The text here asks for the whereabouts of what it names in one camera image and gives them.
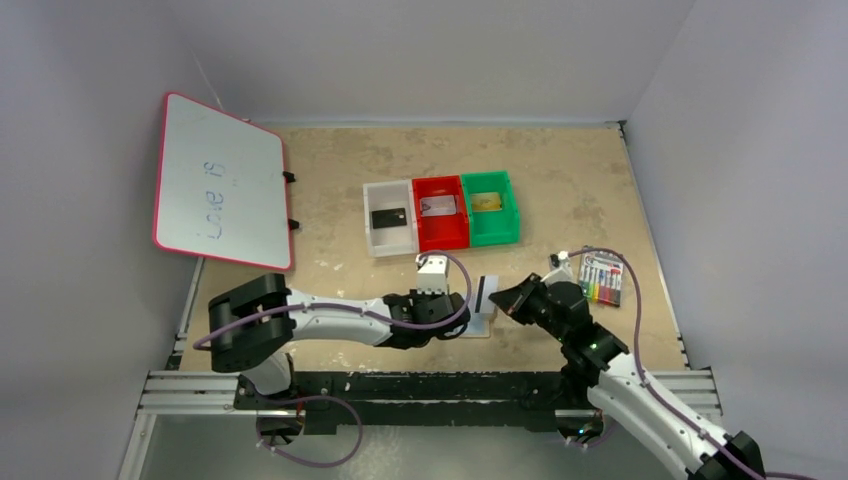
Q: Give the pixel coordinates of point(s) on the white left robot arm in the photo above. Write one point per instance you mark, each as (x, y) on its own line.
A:
(250, 324)

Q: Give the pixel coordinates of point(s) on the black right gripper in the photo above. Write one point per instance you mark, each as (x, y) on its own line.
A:
(530, 301)

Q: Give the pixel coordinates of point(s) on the red plastic bin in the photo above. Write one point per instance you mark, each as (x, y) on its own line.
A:
(444, 232)

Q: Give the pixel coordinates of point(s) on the white plastic bin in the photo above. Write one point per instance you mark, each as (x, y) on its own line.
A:
(390, 241)

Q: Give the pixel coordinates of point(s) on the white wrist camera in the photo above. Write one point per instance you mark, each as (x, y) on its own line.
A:
(560, 269)
(432, 274)

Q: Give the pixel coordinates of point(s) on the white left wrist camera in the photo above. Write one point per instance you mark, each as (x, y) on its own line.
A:
(432, 274)

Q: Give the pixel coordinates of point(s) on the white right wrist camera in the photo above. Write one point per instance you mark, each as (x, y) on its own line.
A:
(560, 269)

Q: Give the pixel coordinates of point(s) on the pink framed whiteboard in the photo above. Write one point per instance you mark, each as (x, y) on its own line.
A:
(222, 188)

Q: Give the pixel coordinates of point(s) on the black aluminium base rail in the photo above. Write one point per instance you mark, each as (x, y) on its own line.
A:
(321, 401)

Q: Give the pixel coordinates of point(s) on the black credit card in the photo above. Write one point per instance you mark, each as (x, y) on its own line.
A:
(388, 218)

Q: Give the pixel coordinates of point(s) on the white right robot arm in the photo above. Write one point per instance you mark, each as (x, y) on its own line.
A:
(687, 444)

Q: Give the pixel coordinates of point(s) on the gold credit card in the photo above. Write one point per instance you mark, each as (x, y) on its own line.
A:
(483, 202)

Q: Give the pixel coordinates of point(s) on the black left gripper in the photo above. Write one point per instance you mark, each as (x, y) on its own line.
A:
(454, 316)

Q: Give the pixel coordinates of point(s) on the pack of coloured markers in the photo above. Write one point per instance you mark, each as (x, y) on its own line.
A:
(601, 277)

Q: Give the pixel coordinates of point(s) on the green plastic bin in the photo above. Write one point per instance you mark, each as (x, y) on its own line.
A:
(494, 217)

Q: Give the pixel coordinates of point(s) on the beige leather card holder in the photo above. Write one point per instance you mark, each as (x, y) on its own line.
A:
(479, 326)

